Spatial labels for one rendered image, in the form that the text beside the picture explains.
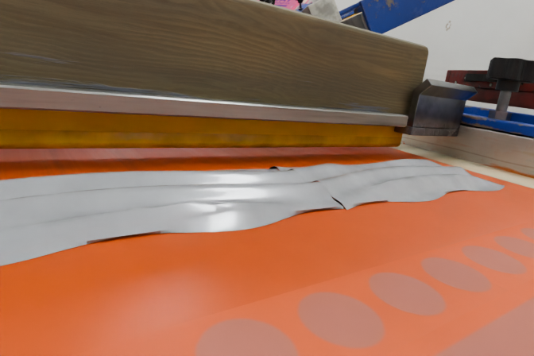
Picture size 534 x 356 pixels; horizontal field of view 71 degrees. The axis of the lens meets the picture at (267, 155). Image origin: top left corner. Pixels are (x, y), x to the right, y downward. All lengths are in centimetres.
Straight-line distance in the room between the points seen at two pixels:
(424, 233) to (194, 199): 10
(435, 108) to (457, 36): 211
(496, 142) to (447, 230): 24
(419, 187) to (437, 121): 16
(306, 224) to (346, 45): 18
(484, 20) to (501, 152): 204
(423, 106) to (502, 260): 22
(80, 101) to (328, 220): 13
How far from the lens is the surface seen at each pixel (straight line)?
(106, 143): 24
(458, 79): 135
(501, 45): 238
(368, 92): 33
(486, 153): 43
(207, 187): 17
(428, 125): 39
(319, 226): 16
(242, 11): 25
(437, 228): 20
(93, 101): 21
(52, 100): 20
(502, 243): 20
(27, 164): 22
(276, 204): 17
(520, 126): 42
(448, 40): 252
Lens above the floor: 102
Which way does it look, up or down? 12 degrees down
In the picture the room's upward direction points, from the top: 8 degrees clockwise
